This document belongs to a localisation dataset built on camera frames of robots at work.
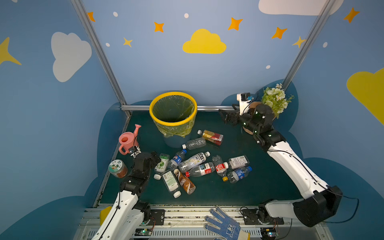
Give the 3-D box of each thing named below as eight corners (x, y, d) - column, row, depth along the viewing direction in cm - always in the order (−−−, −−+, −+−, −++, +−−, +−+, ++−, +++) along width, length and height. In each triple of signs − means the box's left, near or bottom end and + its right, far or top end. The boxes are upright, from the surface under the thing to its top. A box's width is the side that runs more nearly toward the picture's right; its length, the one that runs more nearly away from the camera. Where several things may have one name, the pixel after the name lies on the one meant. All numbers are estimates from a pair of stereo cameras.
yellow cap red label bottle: (221, 182, 85) (221, 181, 83) (211, 158, 95) (211, 156, 93) (233, 179, 86) (234, 177, 84) (222, 155, 96) (222, 153, 95)
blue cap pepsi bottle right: (227, 187, 85) (228, 184, 82) (221, 177, 89) (223, 175, 85) (252, 174, 90) (254, 171, 87) (246, 165, 94) (248, 162, 90)
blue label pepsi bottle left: (166, 166, 92) (166, 164, 89) (180, 149, 100) (180, 146, 98) (174, 171, 90) (173, 168, 88) (187, 152, 99) (187, 150, 96)
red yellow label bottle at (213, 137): (195, 137, 106) (195, 134, 103) (199, 130, 110) (199, 127, 107) (221, 146, 101) (221, 143, 98) (223, 138, 105) (224, 135, 103)
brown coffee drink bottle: (171, 175, 88) (170, 172, 85) (177, 170, 91) (176, 167, 87) (190, 196, 81) (190, 194, 78) (196, 189, 83) (196, 187, 80)
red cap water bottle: (186, 179, 88) (186, 176, 84) (184, 171, 91) (184, 167, 87) (214, 173, 91) (215, 169, 86) (211, 165, 94) (212, 161, 89)
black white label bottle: (180, 173, 89) (180, 171, 86) (176, 166, 92) (176, 163, 89) (210, 158, 96) (211, 155, 93) (206, 151, 99) (206, 148, 96)
